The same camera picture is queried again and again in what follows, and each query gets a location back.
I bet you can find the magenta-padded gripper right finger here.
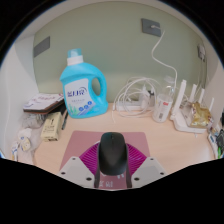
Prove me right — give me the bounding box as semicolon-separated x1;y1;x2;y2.
125;142;167;189

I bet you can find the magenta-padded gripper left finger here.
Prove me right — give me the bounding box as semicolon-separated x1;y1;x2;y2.
58;141;102;189

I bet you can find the black computer mouse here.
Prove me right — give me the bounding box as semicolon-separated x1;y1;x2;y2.
98;131;129;177

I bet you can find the pink mouse pad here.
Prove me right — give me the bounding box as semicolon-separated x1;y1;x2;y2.
59;130;151;191

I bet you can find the black pen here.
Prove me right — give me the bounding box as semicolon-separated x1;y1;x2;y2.
61;111;69;131

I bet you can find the yellow cardboard box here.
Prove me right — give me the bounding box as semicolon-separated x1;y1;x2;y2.
40;111;63;142

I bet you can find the clear plastic bag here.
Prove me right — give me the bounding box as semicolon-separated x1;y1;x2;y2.
16;128;43;161

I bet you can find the white router with antennas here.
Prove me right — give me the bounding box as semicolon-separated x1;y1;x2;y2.
169;79;216;134

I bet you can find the clear plastic bottle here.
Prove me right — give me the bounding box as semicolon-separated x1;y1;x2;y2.
152;75;176;124

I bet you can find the white power strip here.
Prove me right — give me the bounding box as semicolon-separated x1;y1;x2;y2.
114;99;148;112

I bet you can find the white packet yellow print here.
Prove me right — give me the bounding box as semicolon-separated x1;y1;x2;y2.
10;141;21;162

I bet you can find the grey plastic packet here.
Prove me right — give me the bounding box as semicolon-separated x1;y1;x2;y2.
23;113;51;129

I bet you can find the gold foil bag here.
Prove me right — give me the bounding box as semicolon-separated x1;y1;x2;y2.
189;101;213;129

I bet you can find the black pouch green trim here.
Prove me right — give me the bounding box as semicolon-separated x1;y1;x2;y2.
216;128;224;152

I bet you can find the blue detergent bottle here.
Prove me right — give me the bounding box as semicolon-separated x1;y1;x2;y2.
59;48;109;120

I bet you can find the white coiled cable bundle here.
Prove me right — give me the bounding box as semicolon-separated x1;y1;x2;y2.
112;77;161;123

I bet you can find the long white cable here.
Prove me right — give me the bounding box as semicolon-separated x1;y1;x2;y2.
151;26;179;84

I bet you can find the plain grey wall plate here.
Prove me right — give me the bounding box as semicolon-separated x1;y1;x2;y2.
32;35;51;59

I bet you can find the white wall charger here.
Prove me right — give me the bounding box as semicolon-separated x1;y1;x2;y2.
197;43;207;61

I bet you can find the grey wall plate with plug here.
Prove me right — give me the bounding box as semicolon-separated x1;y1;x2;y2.
140;18;162;38

